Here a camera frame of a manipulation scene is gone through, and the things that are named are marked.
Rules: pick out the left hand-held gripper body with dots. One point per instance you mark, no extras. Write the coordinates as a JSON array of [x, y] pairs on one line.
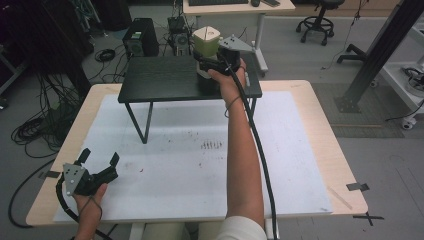
[[83, 183]]

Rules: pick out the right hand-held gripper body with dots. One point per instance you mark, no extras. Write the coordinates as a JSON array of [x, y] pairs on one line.
[[230, 56]]

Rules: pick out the beige and green container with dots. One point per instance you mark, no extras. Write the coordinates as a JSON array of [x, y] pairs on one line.
[[206, 41]]

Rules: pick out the black riser shelf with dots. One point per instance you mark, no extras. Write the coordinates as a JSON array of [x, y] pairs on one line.
[[160, 78]]

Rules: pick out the person's left hand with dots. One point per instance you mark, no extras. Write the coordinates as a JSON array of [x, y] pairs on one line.
[[88, 206]]

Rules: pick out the person's right hand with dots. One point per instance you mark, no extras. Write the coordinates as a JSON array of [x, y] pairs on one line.
[[231, 85]]

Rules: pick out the black tape strip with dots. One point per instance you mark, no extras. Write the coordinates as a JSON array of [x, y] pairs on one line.
[[52, 174], [357, 187]]

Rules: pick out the black wrist band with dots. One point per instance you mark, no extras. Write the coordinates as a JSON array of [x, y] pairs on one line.
[[230, 103]]

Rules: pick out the white-legged wooden desk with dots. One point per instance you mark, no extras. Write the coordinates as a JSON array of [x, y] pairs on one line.
[[233, 9]]

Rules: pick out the black keyboard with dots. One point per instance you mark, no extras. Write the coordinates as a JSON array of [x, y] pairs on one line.
[[218, 2]]

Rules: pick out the white table mat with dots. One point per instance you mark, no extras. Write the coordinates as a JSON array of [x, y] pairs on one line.
[[166, 186]]

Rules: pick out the black computer mouse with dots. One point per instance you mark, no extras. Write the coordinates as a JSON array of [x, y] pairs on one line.
[[255, 3]]

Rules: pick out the dark flat phone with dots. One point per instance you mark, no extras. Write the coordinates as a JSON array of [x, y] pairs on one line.
[[270, 2]]

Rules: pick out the black computer tower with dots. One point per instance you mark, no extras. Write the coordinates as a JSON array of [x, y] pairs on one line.
[[141, 36]]

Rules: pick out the black office stool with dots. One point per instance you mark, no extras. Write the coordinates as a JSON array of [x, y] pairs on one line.
[[316, 25]]

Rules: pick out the black stand foot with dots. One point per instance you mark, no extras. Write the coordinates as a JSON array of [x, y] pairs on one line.
[[351, 55]]

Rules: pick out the light wooden table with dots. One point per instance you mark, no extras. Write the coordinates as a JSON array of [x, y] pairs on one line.
[[325, 133]]

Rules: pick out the black curtain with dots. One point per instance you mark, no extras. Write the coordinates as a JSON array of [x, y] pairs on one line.
[[43, 36]]

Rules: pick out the dark floor mat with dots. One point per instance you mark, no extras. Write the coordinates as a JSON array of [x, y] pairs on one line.
[[366, 131]]

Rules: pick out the white cart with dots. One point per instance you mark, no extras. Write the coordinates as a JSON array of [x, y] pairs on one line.
[[405, 81]]

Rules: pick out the black tape cross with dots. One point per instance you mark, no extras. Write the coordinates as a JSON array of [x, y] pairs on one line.
[[368, 217]]

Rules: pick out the open-frame computer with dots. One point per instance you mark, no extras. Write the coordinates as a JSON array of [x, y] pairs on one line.
[[179, 36]]

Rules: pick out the black metal post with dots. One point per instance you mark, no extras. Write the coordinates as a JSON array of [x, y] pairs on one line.
[[376, 56]]

